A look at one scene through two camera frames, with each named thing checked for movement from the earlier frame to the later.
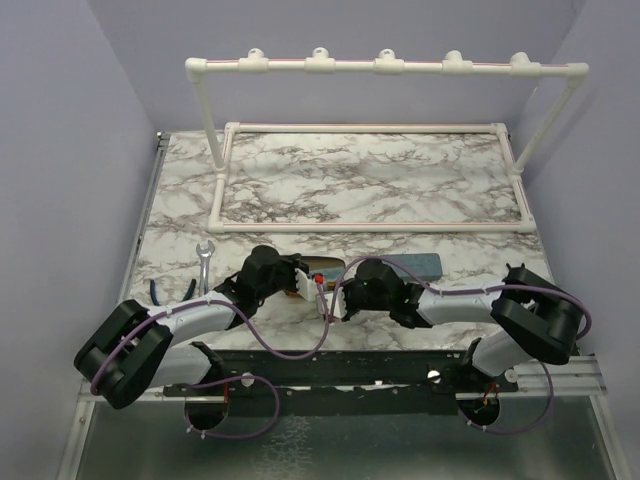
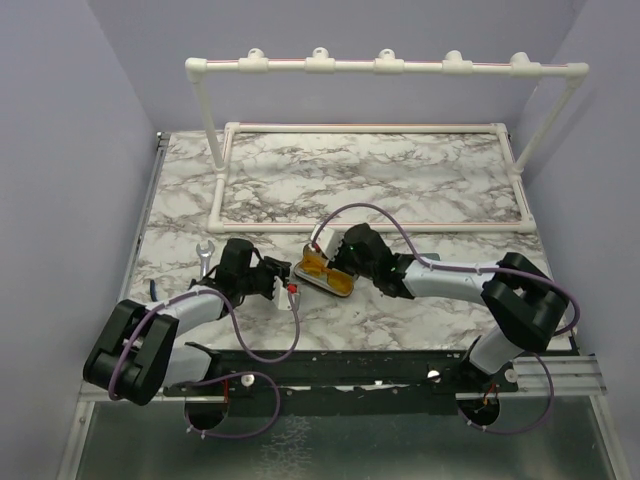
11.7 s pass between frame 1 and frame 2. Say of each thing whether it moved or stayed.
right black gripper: moved
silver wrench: stayed
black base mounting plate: stayed
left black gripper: moved
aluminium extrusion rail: stayed
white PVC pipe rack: stayed
